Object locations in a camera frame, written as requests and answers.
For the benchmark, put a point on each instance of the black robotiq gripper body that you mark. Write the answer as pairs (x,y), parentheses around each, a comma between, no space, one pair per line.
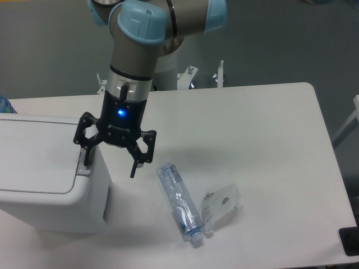
(120,121)

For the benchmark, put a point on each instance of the white push-lid trash can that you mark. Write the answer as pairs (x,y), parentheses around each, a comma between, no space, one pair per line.
(44,181)

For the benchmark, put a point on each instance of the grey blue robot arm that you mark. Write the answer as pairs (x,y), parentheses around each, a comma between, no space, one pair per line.
(139,30)

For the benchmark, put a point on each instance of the crushed clear plastic bottle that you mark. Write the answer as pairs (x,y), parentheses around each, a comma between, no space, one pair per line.
(183,207)

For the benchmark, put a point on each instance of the blue patterned object at left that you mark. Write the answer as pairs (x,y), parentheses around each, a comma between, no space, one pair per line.
(5,106)

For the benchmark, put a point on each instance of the clear plastic bag with screws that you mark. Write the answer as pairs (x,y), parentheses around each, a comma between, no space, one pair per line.
(217,204)

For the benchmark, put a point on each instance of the black clamp at table edge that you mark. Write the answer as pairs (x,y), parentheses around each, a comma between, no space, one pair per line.
(349,239)

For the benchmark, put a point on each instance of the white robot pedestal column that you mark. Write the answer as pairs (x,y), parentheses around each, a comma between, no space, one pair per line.
(165,76)

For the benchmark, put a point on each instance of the white metal base frame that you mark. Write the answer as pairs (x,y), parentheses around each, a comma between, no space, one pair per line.
(193,78)

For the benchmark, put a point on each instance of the white frame at right edge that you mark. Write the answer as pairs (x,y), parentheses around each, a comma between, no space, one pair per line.
(347,127)

